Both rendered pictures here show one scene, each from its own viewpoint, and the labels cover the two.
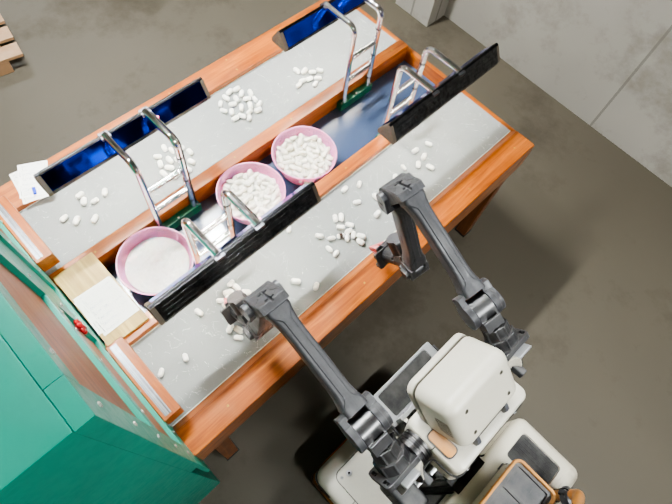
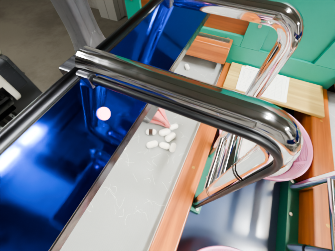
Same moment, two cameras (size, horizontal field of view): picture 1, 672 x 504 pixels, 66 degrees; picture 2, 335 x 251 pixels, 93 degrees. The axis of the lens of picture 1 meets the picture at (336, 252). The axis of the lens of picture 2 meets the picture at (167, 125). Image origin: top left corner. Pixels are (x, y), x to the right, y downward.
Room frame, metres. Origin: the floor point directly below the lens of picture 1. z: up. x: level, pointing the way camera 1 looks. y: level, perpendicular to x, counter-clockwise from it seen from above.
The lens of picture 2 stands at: (0.83, 0.29, 1.19)
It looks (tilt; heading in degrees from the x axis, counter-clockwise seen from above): 59 degrees down; 170
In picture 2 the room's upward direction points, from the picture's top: straight up
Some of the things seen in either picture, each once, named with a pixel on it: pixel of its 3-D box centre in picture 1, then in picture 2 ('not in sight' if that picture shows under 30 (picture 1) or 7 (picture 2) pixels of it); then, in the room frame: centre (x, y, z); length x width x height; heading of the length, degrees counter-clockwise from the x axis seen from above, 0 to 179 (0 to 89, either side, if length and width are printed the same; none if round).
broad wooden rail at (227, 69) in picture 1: (199, 100); not in sight; (1.47, 0.73, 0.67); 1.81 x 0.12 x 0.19; 146
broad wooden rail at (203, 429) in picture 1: (378, 271); not in sight; (0.86, -0.18, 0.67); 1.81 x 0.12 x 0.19; 146
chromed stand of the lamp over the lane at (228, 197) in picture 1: (227, 252); (186, 139); (0.69, 0.35, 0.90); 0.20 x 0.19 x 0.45; 146
